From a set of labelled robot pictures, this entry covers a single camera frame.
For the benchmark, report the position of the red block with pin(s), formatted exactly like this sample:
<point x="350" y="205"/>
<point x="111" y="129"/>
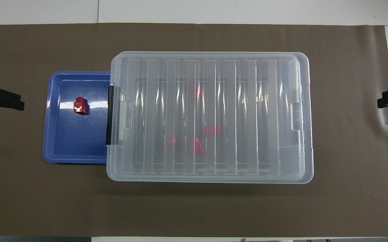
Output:
<point x="79" y="106"/>
<point x="196" y="90"/>
<point x="212" y="130"/>
<point x="197" y="146"/>
<point x="171" y="140"/>

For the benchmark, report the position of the black box latch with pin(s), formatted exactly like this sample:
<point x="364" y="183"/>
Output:
<point x="109" y="114"/>

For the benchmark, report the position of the clear plastic box lid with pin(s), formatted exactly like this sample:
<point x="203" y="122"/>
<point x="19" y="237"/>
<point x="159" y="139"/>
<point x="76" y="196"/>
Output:
<point x="281" y="67"/>

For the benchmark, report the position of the blue plastic tray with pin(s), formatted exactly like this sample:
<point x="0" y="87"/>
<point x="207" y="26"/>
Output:
<point x="69" y="141"/>

